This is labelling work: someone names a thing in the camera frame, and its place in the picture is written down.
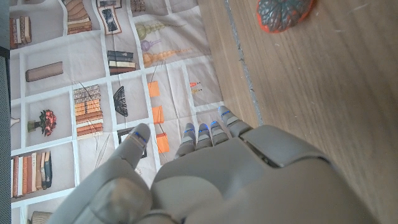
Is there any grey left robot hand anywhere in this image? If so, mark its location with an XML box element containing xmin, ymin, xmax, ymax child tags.
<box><xmin>46</xmin><ymin>105</ymin><xmax>380</xmax><ymax>224</ymax></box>

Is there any grey orange toy fruit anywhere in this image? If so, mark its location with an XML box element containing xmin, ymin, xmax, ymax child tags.
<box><xmin>256</xmin><ymin>0</ymin><xmax>315</xmax><ymax>34</ymax></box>

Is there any printed bookshelf backdrop cloth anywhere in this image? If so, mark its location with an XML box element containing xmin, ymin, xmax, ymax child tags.
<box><xmin>9</xmin><ymin>0</ymin><xmax>225</xmax><ymax>224</ymax></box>

